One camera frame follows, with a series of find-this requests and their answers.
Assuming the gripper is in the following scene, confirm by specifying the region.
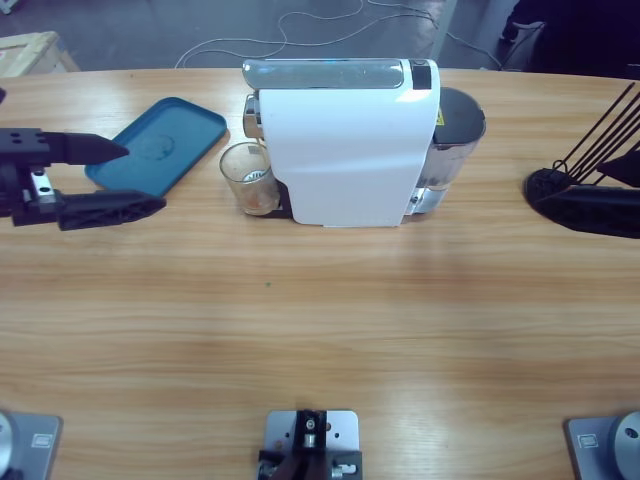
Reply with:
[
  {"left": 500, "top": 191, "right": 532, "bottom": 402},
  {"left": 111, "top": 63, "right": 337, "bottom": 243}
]
[{"left": 0, "top": 127, "right": 168, "bottom": 233}]

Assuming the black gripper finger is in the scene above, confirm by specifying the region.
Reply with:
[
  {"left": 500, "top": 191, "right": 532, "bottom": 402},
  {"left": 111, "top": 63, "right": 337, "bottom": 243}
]
[
  {"left": 532, "top": 184, "right": 640, "bottom": 241},
  {"left": 597, "top": 148, "right": 640, "bottom": 189}
]

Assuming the clear drinking glass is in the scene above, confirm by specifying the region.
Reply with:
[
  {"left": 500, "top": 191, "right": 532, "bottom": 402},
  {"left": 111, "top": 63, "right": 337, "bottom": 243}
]
[{"left": 218, "top": 141, "right": 281, "bottom": 217}]

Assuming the silver coffee machine lever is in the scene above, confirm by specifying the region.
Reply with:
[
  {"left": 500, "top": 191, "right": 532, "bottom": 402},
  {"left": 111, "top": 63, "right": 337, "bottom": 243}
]
[{"left": 242, "top": 58, "right": 407, "bottom": 91}]

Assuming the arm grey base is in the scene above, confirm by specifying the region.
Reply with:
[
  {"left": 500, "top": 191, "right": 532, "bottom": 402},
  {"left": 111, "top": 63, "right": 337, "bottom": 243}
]
[
  {"left": 0, "top": 409, "right": 65, "bottom": 480},
  {"left": 563, "top": 410, "right": 640, "bottom": 480}
]

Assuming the white capsule coffee machine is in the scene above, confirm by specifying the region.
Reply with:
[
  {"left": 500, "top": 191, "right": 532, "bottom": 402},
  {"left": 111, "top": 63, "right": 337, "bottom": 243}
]
[{"left": 242, "top": 58, "right": 442, "bottom": 229}]

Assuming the blue rectangular serving tray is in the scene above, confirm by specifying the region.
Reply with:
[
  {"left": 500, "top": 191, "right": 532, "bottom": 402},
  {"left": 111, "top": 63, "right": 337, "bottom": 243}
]
[{"left": 83, "top": 96, "right": 230, "bottom": 196}]

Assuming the person in black trousers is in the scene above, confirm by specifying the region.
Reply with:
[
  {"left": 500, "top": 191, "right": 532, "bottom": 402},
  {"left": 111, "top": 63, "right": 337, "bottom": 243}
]
[{"left": 519, "top": 0, "right": 640, "bottom": 80}]

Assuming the wooden crate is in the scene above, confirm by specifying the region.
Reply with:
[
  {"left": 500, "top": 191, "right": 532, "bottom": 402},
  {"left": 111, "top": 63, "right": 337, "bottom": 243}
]
[{"left": 0, "top": 30, "right": 82, "bottom": 80}]

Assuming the water tank with black lid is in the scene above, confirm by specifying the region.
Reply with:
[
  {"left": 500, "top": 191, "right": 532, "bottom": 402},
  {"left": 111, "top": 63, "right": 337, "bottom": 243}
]
[{"left": 422, "top": 86, "right": 488, "bottom": 194}]

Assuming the person with dark sneakers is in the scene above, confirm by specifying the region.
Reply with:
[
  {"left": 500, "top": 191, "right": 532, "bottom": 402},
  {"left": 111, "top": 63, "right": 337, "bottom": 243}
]
[{"left": 499, "top": 7, "right": 524, "bottom": 44}]

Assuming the black wire capsule holder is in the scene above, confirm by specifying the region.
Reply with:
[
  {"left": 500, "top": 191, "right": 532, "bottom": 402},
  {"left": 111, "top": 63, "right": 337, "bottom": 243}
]
[{"left": 523, "top": 82, "right": 640, "bottom": 221}]

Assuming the white floor cable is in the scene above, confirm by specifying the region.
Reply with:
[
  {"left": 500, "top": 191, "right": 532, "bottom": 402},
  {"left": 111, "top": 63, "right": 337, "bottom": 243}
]
[{"left": 174, "top": 0, "right": 503, "bottom": 70}]

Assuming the white metal post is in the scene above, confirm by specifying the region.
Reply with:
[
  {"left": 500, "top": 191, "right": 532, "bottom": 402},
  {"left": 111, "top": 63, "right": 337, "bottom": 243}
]
[{"left": 428, "top": 0, "right": 459, "bottom": 62}]

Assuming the centre metal mount plate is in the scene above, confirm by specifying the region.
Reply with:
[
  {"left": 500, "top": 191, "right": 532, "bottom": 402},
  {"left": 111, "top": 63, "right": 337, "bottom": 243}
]
[{"left": 256, "top": 408, "right": 364, "bottom": 480}]

